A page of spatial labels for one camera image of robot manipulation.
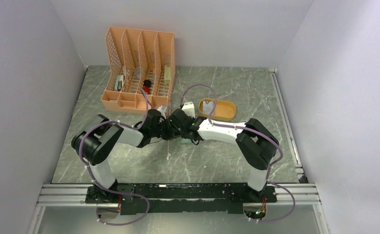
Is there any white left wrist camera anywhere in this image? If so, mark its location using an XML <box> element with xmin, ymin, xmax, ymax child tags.
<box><xmin>157</xmin><ymin>105</ymin><xmax>168</xmax><ymax>114</ymax></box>

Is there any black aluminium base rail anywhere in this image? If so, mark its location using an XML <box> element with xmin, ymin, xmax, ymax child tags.
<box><xmin>37</xmin><ymin>183</ymin><xmax>321</xmax><ymax>215</ymax></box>

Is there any orange plastic desk organizer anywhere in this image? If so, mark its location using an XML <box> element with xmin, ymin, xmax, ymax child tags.
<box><xmin>101</xmin><ymin>26</ymin><xmax>176</xmax><ymax>114</ymax></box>

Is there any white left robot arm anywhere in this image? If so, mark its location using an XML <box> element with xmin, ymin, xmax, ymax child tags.
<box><xmin>71</xmin><ymin>109</ymin><xmax>166</xmax><ymax>203</ymax></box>

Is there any grey white utility knife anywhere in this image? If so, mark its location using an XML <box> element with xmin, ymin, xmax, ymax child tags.
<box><xmin>114</xmin><ymin>74</ymin><xmax>124</xmax><ymax>92</ymax></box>

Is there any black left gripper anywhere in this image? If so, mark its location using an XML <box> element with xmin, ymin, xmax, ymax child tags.
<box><xmin>150</xmin><ymin>117</ymin><xmax>181</xmax><ymax>141</ymax></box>

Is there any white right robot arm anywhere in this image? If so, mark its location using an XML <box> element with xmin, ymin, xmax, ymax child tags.
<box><xmin>168</xmin><ymin>109</ymin><xmax>280</xmax><ymax>202</ymax></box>

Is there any green leather card holder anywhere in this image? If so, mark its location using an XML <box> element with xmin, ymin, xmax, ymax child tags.
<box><xmin>180</xmin><ymin>138</ymin><xmax>192</xmax><ymax>144</ymax></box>

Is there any yellow oval tray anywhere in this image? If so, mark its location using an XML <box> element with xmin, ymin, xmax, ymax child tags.
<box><xmin>198</xmin><ymin>98</ymin><xmax>236</xmax><ymax>121</ymax></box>

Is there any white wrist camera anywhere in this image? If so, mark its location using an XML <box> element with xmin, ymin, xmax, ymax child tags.
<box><xmin>181</xmin><ymin>102</ymin><xmax>196</xmax><ymax>118</ymax></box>
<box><xmin>157</xmin><ymin>105</ymin><xmax>168</xmax><ymax>114</ymax></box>

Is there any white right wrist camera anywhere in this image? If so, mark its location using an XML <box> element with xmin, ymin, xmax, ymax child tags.
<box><xmin>181</xmin><ymin>102</ymin><xmax>196</xmax><ymax>118</ymax></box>

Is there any grey credit card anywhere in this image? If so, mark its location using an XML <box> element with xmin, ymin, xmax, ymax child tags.
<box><xmin>203</xmin><ymin>100</ymin><xmax>214</xmax><ymax>114</ymax></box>

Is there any pale green eraser box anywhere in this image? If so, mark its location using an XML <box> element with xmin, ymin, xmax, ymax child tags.
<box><xmin>164</xmin><ymin>65</ymin><xmax>171</xmax><ymax>86</ymax></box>

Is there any red black stamp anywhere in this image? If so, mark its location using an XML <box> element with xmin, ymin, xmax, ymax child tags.
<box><xmin>143</xmin><ymin>79</ymin><xmax>152</xmax><ymax>95</ymax></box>

